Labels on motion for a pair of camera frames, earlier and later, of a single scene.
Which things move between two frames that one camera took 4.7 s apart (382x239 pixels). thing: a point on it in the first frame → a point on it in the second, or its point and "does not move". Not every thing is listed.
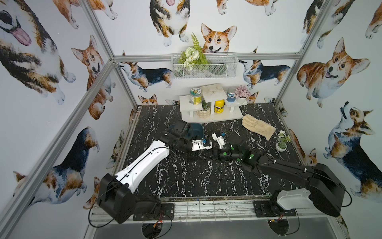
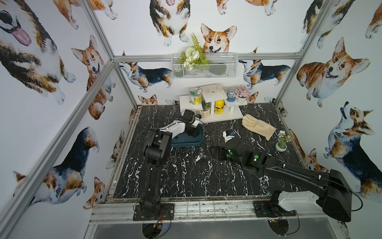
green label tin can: [196, 96] does not move
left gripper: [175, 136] → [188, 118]
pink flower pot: [241, 93] does not move
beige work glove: [259, 126] does not move
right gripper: [221, 153] does not move
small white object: [220, 140] → [228, 135]
